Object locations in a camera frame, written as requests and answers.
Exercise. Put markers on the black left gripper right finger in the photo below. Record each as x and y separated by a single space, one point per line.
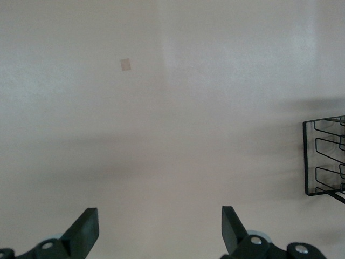
231 229

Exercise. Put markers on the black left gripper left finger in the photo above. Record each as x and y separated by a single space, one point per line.
83 229

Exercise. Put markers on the small brown tape mark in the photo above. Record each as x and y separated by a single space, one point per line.
125 64

